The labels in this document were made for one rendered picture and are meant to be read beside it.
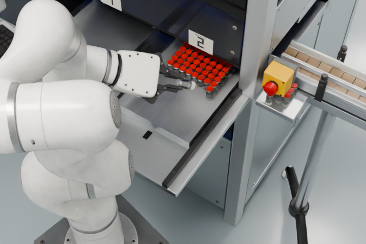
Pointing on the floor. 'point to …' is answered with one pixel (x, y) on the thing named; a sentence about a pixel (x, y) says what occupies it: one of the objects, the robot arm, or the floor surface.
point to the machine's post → (251, 83)
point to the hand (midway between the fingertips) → (173, 81)
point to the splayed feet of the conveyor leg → (300, 217)
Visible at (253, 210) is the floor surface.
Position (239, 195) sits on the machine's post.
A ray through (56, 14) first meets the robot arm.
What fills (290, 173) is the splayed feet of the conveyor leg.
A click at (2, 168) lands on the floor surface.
